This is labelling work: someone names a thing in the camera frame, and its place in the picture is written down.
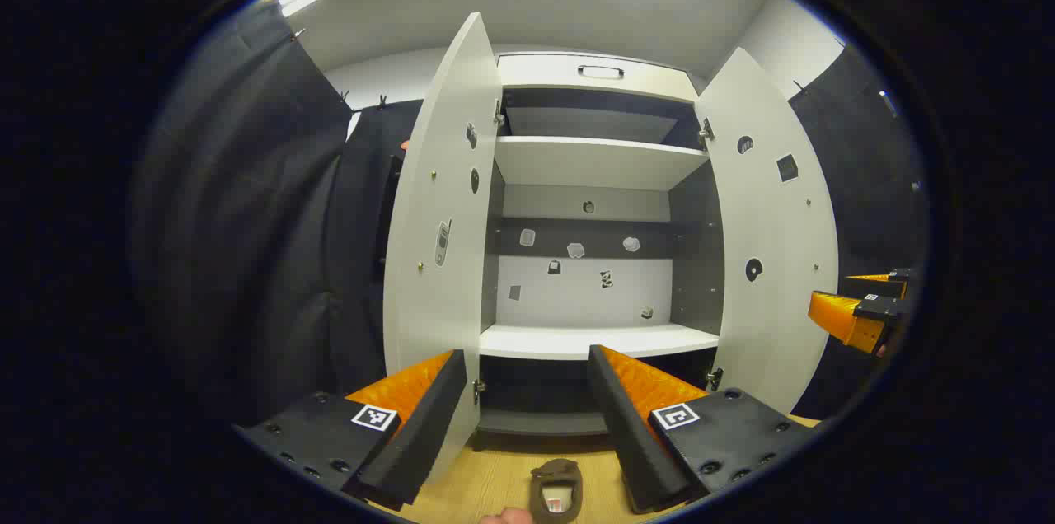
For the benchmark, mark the brown fuzzy shoe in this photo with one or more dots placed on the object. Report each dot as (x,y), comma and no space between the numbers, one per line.
(560,474)

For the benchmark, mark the white cabinet shelf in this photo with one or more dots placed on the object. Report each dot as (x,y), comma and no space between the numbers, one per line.
(577,341)
(593,166)

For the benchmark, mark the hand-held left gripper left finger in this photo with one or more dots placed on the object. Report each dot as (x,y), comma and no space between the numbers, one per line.
(429,433)

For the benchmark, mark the white cabinet door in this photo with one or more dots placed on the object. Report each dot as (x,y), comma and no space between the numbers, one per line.
(775,211)
(437,178)

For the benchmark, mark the white cabinet drawer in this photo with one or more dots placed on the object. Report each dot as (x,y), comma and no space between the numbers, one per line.
(651,83)

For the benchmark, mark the metal door hinge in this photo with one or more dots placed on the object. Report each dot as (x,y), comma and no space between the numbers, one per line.
(478,389)
(706,132)
(499,116)
(715,378)

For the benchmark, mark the black backdrop cloth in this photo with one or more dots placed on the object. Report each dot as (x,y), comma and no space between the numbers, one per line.
(247,219)
(865,178)

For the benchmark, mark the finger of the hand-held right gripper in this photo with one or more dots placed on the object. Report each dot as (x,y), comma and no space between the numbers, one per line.
(874,287)
(841,320)

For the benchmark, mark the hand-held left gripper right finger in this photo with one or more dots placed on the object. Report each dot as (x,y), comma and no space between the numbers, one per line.
(626,442)

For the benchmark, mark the white shoe cabinet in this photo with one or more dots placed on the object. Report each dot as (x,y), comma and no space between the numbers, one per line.
(577,293)

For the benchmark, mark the grey cabinet base board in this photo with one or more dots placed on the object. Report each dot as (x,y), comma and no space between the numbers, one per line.
(536,423)

